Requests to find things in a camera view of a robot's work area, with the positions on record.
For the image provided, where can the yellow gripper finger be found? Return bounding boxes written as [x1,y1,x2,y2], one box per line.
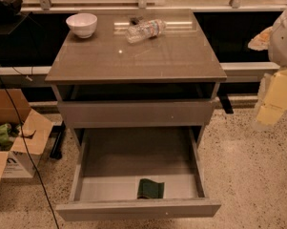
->
[248,27,273,51]
[256,68,287,126]

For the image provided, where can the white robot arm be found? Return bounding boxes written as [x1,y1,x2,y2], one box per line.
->
[248,8,287,127]

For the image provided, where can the closed upper grey drawer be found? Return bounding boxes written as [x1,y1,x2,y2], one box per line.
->
[57,101,215,128]

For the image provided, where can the grey drawer cabinet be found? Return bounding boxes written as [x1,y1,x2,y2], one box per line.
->
[46,10,226,143]

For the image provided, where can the open lower grey drawer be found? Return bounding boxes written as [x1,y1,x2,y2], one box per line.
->
[56,127,221,221]

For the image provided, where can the clear plastic water bottle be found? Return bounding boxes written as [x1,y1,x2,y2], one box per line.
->
[125,19,166,44]

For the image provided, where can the white bowl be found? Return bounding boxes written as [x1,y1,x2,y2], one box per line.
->
[66,13,97,38]

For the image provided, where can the black table leg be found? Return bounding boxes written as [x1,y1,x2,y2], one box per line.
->
[50,122,66,159]

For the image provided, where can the green items in box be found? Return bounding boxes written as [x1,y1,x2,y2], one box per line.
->
[0,123,20,151]

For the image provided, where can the open cardboard box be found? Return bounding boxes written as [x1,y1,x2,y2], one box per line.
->
[0,89,52,180]

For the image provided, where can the black cable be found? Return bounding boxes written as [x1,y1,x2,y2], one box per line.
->
[0,64,61,229]

